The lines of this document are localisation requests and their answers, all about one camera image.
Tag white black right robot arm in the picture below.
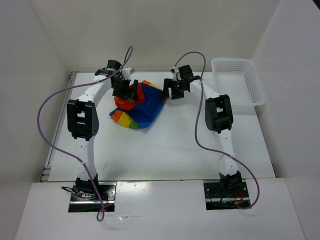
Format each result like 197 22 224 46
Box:
162 65 242 197

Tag white plastic basket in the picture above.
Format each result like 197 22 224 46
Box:
211 58 266 107

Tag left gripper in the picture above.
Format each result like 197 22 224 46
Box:
111 77 137 102

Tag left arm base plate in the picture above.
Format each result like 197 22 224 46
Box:
67 181 117 213

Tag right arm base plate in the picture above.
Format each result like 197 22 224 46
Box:
203 180 251 211

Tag rainbow striped shorts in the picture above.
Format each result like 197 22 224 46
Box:
109 80 166 130

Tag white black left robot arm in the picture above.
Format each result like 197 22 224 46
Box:
67 60 138 200

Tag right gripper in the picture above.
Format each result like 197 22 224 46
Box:
160 78 185 100

